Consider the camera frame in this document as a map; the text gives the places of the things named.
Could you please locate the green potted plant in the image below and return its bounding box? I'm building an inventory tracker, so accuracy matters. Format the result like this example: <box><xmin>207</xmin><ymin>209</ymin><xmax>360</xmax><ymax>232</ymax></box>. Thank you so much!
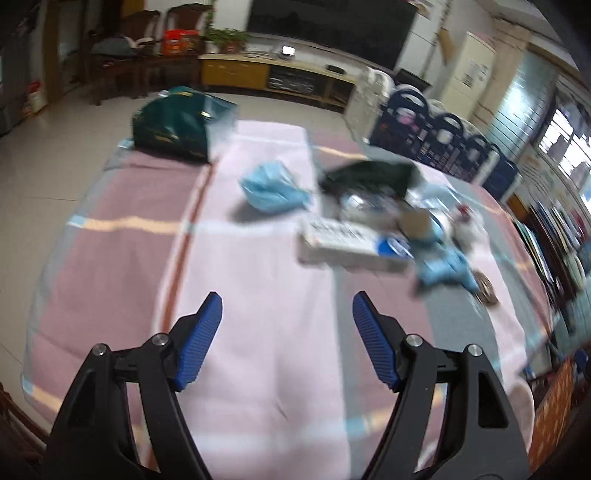
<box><xmin>205</xmin><ymin>26</ymin><xmax>248</xmax><ymax>54</ymax></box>

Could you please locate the green carton box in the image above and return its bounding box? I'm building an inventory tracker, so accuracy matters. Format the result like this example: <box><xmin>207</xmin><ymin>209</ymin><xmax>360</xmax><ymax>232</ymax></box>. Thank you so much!
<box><xmin>131</xmin><ymin>87</ymin><xmax>238</xmax><ymax>164</ymax></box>

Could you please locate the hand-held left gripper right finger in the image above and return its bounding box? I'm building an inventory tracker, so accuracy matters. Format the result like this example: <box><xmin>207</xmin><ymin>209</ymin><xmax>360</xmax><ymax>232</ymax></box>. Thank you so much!
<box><xmin>352</xmin><ymin>291</ymin><xmax>532</xmax><ymax>480</ymax></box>

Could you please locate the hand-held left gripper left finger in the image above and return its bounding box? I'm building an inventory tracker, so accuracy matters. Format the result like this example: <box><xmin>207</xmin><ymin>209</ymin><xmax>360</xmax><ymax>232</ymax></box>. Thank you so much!
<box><xmin>41</xmin><ymin>291</ymin><xmax>223</xmax><ymax>480</ymax></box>

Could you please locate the blue white playpen fence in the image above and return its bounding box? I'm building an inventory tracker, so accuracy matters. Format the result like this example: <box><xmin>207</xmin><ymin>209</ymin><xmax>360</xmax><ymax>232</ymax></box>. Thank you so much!
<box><xmin>346</xmin><ymin>67</ymin><xmax>519</xmax><ymax>200</ymax></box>

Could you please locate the black wrapper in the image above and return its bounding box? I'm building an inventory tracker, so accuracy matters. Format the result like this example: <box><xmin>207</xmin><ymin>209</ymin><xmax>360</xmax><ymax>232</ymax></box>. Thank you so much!
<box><xmin>318</xmin><ymin>160</ymin><xmax>424</xmax><ymax>222</ymax></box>

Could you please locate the red white sack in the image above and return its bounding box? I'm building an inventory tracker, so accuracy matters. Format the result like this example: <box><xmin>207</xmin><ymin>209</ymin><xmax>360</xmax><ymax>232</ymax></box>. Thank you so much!
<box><xmin>28</xmin><ymin>82</ymin><xmax>47</xmax><ymax>114</ymax></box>

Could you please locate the wooden chair red seat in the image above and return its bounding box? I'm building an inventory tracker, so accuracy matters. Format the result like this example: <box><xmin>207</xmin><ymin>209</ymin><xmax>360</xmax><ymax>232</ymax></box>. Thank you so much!
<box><xmin>527</xmin><ymin>357</ymin><xmax>585</xmax><ymax>468</ymax></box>

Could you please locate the dark wooden armchair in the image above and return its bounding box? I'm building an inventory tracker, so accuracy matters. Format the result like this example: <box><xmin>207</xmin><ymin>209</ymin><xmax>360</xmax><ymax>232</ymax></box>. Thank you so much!
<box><xmin>82</xmin><ymin>9</ymin><xmax>160</xmax><ymax>106</ymax></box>
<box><xmin>137</xmin><ymin>4</ymin><xmax>214</xmax><ymax>99</ymax></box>

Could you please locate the white plastic bag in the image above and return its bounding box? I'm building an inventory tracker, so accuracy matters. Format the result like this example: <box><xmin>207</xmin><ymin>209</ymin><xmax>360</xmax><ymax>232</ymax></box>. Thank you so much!
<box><xmin>450</xmin><ymin>205</ymin><xmax>486</xmax><ymax>246</ymax></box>

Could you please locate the checked tablecloth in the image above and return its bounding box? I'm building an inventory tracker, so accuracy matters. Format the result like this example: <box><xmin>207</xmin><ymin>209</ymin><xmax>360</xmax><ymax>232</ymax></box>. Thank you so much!
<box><xmin>21</xmin><ymin>119</ymin><xmax>555</xmax><ymax>477</ymax></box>

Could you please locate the black audio amplifier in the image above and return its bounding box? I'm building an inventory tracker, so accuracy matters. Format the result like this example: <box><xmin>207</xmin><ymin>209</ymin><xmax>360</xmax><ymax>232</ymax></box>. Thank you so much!
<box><xmin>269</xmin><ymin>74</ymin><xmax>320</xmax><ymax>96</ymax></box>

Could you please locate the side table with books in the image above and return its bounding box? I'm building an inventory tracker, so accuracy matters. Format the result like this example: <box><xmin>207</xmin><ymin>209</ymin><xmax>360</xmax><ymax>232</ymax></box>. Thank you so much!
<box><xmin>510</xmin><ymin>203</ymin><xmax>571</xmax><ymax>326</ymax></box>

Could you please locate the grey refrigerator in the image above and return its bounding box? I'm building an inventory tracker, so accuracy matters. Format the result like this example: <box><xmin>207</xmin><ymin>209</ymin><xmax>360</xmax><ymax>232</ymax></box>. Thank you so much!
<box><xmin>0</xmin><ymin>28</ymin><xmax>26</xmax><ymax>136</ymax></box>

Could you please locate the white standing air conditioner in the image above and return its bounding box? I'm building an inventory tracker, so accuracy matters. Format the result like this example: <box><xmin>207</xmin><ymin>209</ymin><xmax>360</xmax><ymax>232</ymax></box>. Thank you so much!
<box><xmin>445</xmin><ymin>31</ymin><xmax>498</xmax><ymax>119</ymax></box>

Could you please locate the black flat television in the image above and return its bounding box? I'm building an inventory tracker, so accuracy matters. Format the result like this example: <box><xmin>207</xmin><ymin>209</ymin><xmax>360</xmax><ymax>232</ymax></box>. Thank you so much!
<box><xmin>247</xmin><ymin>0</ymin><xmax>417</xmax><ymax>71</ymax></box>

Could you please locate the window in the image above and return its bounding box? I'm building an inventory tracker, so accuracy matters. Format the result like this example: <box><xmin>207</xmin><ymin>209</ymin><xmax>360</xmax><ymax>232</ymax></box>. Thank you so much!
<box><xmin>534</xmin><ymin>108</ymin><xmax>591</xmax><ymax>195</ymax></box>

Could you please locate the wooden television cabinet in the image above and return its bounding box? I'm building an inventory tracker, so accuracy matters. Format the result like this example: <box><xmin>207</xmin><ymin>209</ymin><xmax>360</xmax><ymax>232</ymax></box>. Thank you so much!
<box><xmin>199</xmin><ymin>53</ymin><xmax>359</xmax><ymax>112</ymax></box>

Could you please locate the blue face mask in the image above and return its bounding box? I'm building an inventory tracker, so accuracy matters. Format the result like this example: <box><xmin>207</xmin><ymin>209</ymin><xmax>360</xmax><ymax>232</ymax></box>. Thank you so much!
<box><xmin>239</xmin><ymin>160</ymin><xmax>313</xmax><ymax>214</ymax></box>
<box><xmin>414</xmin><ymin>247</ymin><xmax>479</xmax><ymax>295</ymax></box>

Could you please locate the dark bag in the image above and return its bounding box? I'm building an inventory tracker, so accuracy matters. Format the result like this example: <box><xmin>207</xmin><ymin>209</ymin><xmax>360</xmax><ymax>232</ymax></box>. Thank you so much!
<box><xmin>90</xmin><ymin>36</ymin><xmax>140</xmax><ymax>59</ymax></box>

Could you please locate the red gift box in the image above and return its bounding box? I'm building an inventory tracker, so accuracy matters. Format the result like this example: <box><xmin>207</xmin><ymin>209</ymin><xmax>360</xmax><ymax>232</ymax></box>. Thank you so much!
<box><xmin>163</xmin><ymin>30</ymin><xmax>201</xmax><ymax>55</ymax></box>

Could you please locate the white labelled box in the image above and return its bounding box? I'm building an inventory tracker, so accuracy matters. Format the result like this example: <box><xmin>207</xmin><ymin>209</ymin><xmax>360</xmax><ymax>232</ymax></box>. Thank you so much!
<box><xmin>297</xmin><ymin>217</ymin><xmax>412</xmax><ymax>274</ymax></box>

